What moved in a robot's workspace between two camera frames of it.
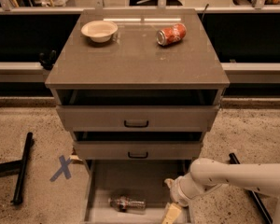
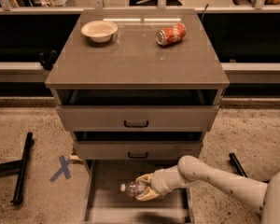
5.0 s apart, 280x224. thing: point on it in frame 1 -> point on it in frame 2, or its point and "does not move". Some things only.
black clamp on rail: (48, 63) does not move
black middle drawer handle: (138, 157) does not move
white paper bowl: (99, 31) does not move
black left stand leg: (14, 167) does not move
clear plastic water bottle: (124, 203) -> (133, 188)
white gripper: (177, 190) -> (159, 181)
